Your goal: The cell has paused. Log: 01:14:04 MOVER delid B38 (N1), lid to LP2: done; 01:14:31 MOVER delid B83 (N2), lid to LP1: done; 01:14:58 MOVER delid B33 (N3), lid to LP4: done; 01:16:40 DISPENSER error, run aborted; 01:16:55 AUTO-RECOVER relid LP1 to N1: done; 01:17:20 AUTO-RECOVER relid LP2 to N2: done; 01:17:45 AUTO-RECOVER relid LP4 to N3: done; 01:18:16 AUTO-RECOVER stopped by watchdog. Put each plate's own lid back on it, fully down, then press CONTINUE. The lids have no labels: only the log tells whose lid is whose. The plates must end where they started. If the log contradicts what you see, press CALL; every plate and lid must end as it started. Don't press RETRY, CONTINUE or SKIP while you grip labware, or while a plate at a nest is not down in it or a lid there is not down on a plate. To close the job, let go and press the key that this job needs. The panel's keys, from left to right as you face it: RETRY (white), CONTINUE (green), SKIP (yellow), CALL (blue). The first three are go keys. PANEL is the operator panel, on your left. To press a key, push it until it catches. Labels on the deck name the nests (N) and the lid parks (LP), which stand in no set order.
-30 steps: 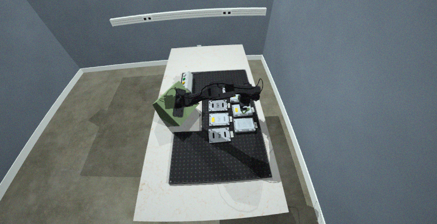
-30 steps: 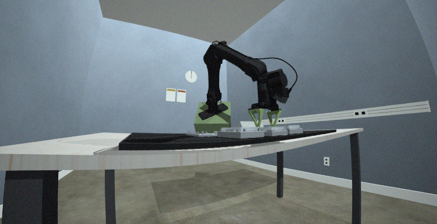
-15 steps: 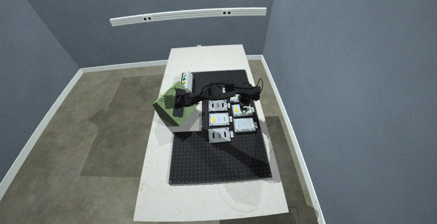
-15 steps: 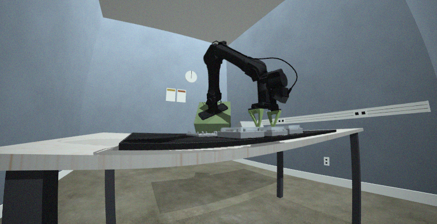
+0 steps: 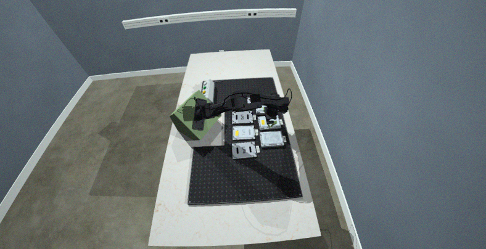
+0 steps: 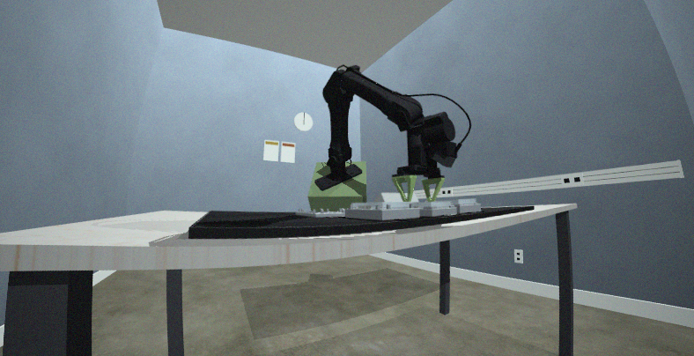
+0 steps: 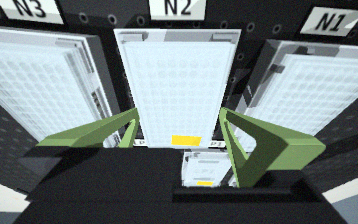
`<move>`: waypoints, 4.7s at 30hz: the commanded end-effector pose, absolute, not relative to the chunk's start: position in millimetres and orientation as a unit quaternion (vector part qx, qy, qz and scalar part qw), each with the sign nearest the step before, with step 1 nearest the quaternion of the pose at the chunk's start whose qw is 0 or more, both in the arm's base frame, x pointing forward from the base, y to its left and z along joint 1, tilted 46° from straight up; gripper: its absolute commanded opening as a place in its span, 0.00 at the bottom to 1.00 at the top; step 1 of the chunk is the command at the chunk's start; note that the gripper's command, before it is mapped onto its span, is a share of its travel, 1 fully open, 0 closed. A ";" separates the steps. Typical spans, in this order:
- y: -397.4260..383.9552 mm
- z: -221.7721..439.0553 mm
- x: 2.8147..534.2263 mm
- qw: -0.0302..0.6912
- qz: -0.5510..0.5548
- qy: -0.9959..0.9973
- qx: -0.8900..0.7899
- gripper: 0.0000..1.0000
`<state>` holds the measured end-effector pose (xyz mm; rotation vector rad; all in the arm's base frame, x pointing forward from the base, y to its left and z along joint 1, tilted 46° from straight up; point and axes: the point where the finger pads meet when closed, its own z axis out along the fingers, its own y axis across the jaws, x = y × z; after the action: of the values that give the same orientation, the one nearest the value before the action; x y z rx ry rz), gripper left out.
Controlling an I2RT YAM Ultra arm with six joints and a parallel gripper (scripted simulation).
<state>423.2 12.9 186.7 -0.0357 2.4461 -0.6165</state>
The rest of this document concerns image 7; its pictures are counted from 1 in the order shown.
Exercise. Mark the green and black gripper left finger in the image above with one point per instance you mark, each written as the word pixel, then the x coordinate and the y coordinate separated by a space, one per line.
pixel 93 134

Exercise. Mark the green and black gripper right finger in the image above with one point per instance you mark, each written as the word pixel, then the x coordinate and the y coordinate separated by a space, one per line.
pixel 277 147

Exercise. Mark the black perforated breadboard plate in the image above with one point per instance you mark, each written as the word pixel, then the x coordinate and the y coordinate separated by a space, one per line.
pixel 259 20

